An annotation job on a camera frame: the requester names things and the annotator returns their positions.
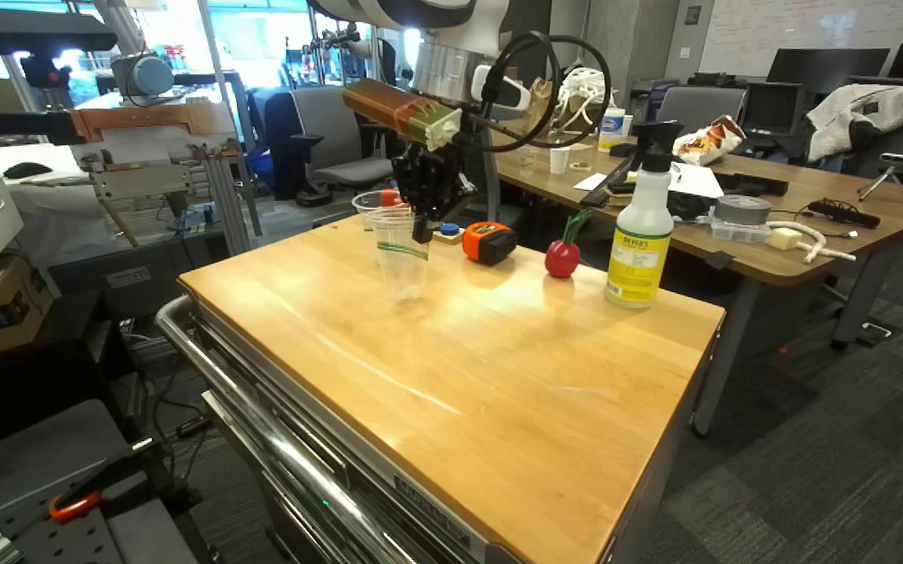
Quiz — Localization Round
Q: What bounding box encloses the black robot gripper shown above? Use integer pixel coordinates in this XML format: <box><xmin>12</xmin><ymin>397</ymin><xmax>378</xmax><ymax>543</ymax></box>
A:
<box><xmin>393</xmin><ymin>143</ymin><xmax>474</xmax><ymax>246</ymax></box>

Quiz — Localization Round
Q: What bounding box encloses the clear plastic cup green band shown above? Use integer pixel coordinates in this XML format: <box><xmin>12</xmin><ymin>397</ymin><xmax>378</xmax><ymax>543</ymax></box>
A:
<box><xmin>352</xmin><ymin>187</ymin><xmax>430</xmax><ymax>301</ymax></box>

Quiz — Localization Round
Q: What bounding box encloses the orange black tape measure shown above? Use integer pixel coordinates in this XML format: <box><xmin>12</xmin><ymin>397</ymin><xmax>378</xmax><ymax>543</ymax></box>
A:
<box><xmin>460</xmin><ymin>224</ymin><xmax>518</xmax><ymax>267</ymax></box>

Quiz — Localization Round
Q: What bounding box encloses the grey office chair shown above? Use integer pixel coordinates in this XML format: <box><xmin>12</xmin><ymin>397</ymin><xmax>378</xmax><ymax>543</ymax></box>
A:
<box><xmin>291</xmin><ymin>87</ymin><xmax>393</xmax><ymax>205</ymax></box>

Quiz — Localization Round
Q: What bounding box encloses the yellow spray bottle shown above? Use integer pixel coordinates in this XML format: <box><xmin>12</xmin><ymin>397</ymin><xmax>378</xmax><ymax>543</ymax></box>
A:
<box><xmin>606</xmin><ymin>124</ymin><xmax>680</xmax><ymax>308</ymax></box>

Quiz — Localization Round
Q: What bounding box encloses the wooden office desk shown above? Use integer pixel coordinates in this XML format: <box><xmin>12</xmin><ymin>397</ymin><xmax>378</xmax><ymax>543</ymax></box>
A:
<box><xmin>492</xmin><ymin>130</ymin><xmax>903</xmax><ymax>440</ymax></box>

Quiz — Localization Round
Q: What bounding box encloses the black computer monitor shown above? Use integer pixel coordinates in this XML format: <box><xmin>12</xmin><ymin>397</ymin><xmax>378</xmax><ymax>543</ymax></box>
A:
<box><xmin>767</xmin><ymin>46</ymin><xmax>888</xmax><ymax>105</ymax></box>

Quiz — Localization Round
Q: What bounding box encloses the white cloth on chair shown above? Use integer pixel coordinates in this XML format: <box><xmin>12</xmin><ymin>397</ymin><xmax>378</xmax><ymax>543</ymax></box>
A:
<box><xmin>806</xmin><ymin>86</ymin><xmax>903</xmax><ymax>161</ymax></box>

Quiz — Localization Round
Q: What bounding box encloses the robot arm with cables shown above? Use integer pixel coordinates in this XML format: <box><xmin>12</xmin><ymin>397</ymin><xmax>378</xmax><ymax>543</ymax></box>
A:
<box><xmin>312</xmin><ymin>0</ymin><xmax>616</xmax><ymax>152</ymax></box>

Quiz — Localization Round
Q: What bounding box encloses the metal cart drawer handle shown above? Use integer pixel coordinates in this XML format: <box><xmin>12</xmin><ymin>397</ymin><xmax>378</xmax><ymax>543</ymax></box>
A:
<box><xmin>158</xmin><ymin>299</ymin><xmax>415</xmax><ymax>564</ymax></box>

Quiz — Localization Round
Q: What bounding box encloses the white cable on desk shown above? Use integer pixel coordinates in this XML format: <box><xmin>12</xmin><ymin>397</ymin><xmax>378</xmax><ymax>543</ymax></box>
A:
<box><xmin>760</xmin><ymin>219</ymin><xmax>858</xmax><ymax>267</ymax></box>

